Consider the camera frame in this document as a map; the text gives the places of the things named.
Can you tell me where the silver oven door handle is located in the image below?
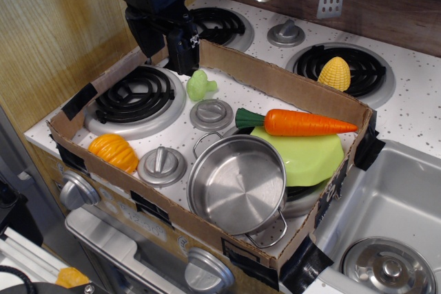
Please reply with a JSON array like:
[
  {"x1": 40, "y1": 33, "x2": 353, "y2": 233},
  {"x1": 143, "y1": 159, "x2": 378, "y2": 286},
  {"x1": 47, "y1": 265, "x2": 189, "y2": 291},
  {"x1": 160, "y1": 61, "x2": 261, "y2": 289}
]
[{"x1": 65, "y1": 207, "x2": 190, "y2": 293}]

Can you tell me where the orange object bottom left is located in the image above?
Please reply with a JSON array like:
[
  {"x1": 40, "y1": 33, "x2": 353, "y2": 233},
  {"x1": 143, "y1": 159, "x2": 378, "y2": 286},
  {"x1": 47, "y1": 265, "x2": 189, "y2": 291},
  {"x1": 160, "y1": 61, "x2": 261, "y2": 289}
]
[{"x1": 55, "y1": 267, "x2": 90, "y2": 288}]

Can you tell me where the orange toy pumpkin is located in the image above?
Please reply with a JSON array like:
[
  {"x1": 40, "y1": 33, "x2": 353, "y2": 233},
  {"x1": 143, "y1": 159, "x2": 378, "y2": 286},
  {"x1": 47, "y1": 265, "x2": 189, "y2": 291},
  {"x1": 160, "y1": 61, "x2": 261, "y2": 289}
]
[{"x1": 88, "y1": 134, "x2": 139, "y2": 174}]

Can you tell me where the silver oven knob left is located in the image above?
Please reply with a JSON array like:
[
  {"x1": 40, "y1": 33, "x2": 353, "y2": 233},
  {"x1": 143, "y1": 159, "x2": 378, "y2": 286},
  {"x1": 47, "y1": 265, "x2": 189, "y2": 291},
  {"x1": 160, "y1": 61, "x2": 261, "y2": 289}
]
[{"x1": 60, "y1": 170, "x2": 101, "y2": 211}]

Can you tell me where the silver stovetop knob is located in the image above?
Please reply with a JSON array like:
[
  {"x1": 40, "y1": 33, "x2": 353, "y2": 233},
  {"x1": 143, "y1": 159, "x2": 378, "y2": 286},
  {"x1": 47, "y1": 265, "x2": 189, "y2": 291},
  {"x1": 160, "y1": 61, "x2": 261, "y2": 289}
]
[
  {"x1": 267, "y1": 19, "x2": 306, "y2": 48},
  {"x1": 189, "y1": 99, "x2": 234, "y2": 132},
  {"x1": 137, "y1": 146, "x2": 187, "y2": 187}
]

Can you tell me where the silver oven knob right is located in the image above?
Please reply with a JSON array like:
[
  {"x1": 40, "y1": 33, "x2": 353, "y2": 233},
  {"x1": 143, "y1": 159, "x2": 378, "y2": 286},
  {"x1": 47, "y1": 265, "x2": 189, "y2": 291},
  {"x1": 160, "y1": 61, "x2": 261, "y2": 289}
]
[{"x1": 185, "y1": 247, "x2": 235, "y2": 294}]

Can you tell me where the back left stove burner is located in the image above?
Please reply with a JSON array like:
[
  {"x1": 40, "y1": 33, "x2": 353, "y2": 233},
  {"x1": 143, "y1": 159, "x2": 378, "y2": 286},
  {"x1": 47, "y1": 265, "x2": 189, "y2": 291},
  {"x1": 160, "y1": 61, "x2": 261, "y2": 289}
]
[{"x1": 190, "y1": 7, "x2": 254, "y2": 52}]

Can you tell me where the silver pot lid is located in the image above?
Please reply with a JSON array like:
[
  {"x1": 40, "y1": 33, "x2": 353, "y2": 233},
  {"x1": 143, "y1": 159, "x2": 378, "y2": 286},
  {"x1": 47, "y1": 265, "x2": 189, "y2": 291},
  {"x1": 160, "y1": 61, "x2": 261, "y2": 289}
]
[{"x1": 340, "y1": 237, "x2": 438, "y2": 293}]

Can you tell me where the silver stovetop knob back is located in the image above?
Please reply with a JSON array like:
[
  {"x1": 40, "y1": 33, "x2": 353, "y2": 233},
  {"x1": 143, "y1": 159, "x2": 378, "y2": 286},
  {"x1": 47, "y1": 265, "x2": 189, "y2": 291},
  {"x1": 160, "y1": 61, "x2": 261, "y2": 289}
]
[{"x1": 267, "y1": 19, "x2": 306, "y2": 48}]

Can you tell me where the silver toy sink basin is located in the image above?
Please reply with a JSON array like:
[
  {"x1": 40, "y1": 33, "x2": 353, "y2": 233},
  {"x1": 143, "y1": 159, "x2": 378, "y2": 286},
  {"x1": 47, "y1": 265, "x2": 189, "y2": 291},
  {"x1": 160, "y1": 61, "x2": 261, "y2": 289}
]
[{"x1": 280, "y1": 141, "x2": 440, "y2": 293}]

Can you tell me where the silver stovetop knob centre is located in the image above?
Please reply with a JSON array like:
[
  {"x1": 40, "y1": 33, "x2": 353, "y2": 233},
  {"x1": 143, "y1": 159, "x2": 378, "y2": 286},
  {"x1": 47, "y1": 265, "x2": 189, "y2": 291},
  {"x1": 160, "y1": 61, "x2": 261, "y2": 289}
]
[{"x1": 189, "y1": 99, "x2": 234, "y2": 132}]

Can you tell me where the light green plastic plate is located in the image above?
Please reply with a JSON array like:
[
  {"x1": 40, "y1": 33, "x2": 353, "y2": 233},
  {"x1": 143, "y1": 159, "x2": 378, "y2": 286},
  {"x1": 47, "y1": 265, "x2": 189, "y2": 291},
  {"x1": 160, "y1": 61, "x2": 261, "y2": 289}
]
[{"x1": 251, "y1": 127, "x2": 345, "y2": 187}]

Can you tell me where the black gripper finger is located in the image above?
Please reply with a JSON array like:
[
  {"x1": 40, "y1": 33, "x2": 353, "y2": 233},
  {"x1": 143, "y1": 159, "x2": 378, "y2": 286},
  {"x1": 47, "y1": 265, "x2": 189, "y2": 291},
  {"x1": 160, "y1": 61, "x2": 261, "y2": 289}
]
[
  {"x1": 125, "y1": 9, "x2": 165, "y2": 57},
  {"x1": 166, "y1": 21, "x2": 200, "y2": 74}
]

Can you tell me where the silver stovetop knob front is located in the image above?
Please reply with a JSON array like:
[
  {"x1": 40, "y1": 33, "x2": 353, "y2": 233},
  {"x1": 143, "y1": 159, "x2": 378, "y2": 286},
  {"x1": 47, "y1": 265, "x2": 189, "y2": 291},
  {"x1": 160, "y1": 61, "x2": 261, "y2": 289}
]
[{"x1": 137, "y1": 146, "x2": 187, "y2": 187}]

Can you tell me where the green toy broccoli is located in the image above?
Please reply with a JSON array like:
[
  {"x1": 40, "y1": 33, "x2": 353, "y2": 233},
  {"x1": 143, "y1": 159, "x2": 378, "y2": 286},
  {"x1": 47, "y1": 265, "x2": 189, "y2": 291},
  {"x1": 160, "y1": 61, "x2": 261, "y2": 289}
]
[{"x1": 186, "y1": 70, "x2": 218, "y2": 101}]

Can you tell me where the orange plastic toy carrot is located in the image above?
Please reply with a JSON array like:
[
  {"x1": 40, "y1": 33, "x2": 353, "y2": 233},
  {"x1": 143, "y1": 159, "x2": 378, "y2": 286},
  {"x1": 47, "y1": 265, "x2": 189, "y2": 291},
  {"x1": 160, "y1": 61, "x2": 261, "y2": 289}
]
[{"x1": 235, "y1": 108, "x2": 358, "y2": 136}]

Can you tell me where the brown cardboard fence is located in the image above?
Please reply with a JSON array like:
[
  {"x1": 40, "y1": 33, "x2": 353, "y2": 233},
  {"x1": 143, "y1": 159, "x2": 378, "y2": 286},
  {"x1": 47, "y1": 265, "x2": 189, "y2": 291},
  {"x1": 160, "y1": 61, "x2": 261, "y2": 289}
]
[{"x1": 48, "y1": 41, "x2": 384, "y2": 293}]

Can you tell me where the stainless steel pot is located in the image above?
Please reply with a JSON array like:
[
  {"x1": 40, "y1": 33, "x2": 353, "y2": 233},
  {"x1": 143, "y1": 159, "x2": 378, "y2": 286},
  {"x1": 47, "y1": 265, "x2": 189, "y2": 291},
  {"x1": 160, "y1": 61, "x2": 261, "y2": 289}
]
[{"x1": 187, "y1": 132, "x2": 287, "y2": 249}]

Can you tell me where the front left stove burner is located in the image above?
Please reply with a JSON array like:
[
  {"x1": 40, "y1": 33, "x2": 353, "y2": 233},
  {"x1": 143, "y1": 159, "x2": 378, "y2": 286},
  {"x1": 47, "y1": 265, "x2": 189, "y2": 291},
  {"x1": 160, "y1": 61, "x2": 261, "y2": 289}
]
[{"x1": 84, "y1": 65, "x2": 186, "y2": 140}]

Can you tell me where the back right stove burner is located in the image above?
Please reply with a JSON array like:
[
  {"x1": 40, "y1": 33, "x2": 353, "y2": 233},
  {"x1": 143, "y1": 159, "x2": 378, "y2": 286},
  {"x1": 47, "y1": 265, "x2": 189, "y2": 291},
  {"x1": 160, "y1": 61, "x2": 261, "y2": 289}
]
[{"x1": 285, "y1": 42, "x2": 396, "y2": 109}]

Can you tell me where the silver oven knob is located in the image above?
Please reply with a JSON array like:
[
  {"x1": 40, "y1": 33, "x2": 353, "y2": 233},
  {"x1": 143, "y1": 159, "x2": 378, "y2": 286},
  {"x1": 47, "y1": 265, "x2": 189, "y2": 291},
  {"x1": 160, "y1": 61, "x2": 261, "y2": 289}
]
[
  {"x1": 60, "y1": 170, "x2": 101, "y2": 211},
  {"x1": 185, "y1": 247, "x2": 235, "y2": 294}
]

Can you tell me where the yellow toy corn cob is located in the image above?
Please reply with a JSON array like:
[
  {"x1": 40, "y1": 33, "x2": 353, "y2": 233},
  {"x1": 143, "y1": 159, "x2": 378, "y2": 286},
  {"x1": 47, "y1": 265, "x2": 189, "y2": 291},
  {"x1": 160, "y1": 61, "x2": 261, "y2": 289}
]
[{"x1": 318, "y1": 56, "x2": 351, "y2": 92}]

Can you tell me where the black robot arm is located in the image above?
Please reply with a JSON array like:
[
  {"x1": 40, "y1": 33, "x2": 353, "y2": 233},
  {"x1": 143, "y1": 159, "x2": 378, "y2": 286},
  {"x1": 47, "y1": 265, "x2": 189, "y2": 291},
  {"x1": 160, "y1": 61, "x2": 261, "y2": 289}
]
[{"x1": 123, "y1": 0, "x2": 199, "y2": 76}]

